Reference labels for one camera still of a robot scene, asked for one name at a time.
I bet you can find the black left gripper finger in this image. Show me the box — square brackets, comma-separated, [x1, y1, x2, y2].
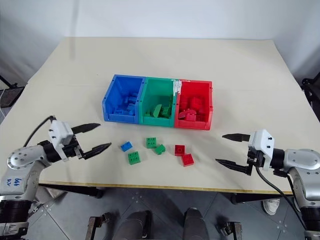
[71, 122, 102, 135]
[83, 142, 113, 160]

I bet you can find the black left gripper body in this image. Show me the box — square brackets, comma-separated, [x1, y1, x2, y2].
[61, 135, 86, 161]

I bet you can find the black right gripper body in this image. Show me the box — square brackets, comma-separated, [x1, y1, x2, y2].
[246, 147, 266, 176]

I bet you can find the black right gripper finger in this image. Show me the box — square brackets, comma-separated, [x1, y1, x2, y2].
[221, 133, 251, 144]
[215, 158, 249, 174]

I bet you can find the small blue toy brick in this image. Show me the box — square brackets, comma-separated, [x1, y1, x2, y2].
[120, 140, 134, 153]

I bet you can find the green four-stud toy brick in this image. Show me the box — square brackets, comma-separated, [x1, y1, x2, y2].
[127, 151, 142, 166]
[145, 136, 159, 150]

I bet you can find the red square toy brick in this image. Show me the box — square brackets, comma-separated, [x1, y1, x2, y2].
[180, 153, 195, 168]

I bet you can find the white shoe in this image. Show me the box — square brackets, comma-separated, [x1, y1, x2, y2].
[262, 198, 281, 216]

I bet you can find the blue plastic bin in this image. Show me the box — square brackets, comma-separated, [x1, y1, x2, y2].
[101, 73, 147, 125]

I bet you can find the large red toy brick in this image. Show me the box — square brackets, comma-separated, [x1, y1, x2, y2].
[188, 96, 204, 111]

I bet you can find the red round-hole toy brick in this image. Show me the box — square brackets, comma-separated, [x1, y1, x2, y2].
[174, 144, 186, 157]

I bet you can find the red curved toy piece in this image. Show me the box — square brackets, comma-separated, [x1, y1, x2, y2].
[178, 108, 193, 120]

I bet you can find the small green toy brick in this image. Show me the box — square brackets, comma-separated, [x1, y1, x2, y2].
[154, 143, 167, 156]

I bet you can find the red plastic bin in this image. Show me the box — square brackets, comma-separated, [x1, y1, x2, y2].
[173, 79, 214, 132]

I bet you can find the green arched toy piece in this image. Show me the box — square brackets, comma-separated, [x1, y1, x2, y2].
[151, 104, 164, 118]

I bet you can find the dark rounded shape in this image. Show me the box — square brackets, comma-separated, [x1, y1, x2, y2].
[116, 210, 154, 240]
[182, 207, 210, 240]

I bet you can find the torn white tape label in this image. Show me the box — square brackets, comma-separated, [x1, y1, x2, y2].
[171, 79, 183, 96]

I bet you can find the green plastic bin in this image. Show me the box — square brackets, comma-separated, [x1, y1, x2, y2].
[137, 76, 182, 128]

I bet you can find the black stand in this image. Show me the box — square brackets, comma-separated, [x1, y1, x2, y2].
[0, 72, 26, 109]

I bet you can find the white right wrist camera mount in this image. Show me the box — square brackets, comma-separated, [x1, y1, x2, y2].
[247, 129, 276, 172]

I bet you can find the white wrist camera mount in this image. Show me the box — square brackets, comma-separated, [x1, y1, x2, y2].
[47, 120, 75, 161]
[247, 129, 276, 172]

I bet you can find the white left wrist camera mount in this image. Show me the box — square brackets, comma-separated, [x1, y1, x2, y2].
[47, 120, 75, 161]

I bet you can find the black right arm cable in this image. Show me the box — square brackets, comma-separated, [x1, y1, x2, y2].
[254, 166, 309, 232]

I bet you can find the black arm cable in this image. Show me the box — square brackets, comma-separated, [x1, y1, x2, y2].
[254, 166, 309, 232]
[23, 115, 56, 148]

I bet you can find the black table frame beam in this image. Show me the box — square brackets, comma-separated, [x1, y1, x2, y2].
[230, 192, 294, 205]
[37, 184, 104, 199]

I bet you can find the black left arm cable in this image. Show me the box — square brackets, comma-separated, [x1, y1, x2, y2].
[23, 115, 56, 148]

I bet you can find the rusty metal bracket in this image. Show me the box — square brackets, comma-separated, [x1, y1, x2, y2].
[87, 212, 113, 240]
[216, 220, 242, 240]

